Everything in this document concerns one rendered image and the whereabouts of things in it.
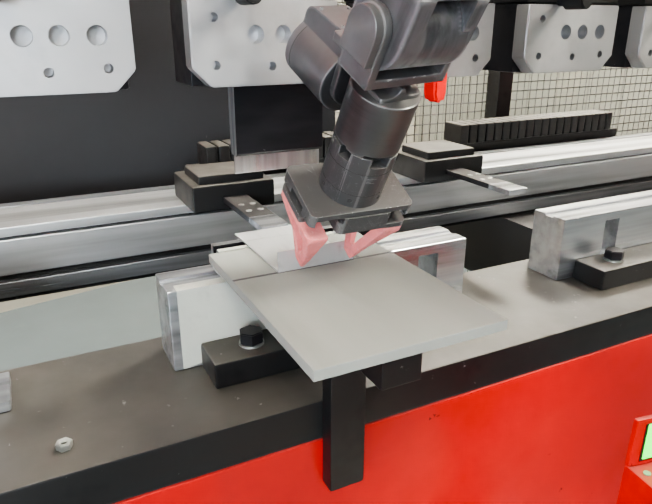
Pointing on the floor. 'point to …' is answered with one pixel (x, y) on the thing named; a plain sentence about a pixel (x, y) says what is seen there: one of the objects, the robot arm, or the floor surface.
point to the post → (498, 94)
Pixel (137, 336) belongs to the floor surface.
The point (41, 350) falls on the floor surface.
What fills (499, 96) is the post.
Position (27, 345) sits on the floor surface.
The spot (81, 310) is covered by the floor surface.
